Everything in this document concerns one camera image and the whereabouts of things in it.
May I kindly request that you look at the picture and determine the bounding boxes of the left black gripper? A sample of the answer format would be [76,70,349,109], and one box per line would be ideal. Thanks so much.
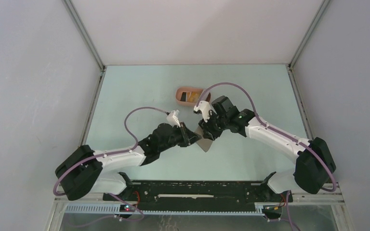
[159,122,201,153]

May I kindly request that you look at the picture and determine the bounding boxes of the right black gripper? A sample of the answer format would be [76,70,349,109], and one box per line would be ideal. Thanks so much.
[198,110,228,141]

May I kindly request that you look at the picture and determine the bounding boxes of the beige leather card holder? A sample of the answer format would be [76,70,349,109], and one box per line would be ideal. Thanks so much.
[195,127,213,152]

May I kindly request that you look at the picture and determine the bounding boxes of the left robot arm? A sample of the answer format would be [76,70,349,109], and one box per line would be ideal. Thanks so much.
[55,122,202,201]

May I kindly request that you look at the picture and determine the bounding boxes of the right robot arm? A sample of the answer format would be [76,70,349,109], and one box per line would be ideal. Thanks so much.
[194,96,336,201]

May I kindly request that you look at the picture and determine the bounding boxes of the black card in tray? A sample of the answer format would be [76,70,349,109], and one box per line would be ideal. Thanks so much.
[180,91,188,102]

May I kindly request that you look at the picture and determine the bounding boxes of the yellow VIP card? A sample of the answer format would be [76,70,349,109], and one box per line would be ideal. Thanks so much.
[187,91,200,103]

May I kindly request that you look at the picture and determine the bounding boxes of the pink oval tray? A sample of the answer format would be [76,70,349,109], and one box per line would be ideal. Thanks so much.
[175,87,204,107]

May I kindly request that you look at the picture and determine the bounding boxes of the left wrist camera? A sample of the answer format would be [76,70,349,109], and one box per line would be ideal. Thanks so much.
[167,110,181,127]

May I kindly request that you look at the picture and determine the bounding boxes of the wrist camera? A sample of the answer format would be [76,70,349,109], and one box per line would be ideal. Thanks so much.
[193,101,216,122]
[167,110,181,127]

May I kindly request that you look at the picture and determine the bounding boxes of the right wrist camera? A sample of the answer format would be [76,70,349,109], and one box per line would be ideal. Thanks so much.
[193,101,216,122]

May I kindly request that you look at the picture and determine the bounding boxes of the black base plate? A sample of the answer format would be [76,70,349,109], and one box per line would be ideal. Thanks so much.
[103,181,293,212]

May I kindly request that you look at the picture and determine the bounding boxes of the white cable duct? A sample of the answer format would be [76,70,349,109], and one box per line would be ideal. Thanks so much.
[64,203,264,216]

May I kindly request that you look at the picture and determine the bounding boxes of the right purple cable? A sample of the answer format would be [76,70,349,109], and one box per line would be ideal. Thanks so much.
[196,82,338,231]

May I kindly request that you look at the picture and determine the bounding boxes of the aluminium frame rail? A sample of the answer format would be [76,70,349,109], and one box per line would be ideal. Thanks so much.
[54,183,345,205]

